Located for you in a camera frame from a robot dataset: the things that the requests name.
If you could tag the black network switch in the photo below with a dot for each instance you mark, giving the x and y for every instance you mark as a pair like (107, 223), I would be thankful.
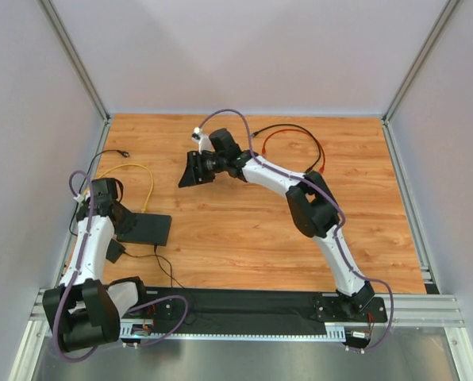
(152, 229)

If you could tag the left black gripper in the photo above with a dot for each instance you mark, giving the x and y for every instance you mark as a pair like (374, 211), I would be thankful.
(127, 221)

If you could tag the right aluminium frame post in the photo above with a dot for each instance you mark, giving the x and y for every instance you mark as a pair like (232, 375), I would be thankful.
(426, 49)

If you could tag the left aluminium frame post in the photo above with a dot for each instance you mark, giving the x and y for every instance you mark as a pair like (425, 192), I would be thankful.
(54, 19)

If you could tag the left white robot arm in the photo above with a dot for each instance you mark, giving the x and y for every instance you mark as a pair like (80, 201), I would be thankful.
(81, 311)

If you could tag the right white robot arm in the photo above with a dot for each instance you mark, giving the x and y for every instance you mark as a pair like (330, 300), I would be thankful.
(312, 206)

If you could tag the front aluminium frame rail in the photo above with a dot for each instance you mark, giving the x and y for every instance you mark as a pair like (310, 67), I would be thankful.
(426, 310)

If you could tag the grey slotted cable duct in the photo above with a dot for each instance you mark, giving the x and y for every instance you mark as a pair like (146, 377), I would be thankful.
(134, 332)

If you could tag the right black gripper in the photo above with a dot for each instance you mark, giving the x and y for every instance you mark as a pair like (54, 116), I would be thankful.
(197, 167)

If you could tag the aluminium frame post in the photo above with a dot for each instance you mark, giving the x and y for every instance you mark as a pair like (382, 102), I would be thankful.
(54, 19)
(426, 49)

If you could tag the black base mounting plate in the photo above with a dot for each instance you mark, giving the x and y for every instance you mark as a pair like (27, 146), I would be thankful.
(211, 311)

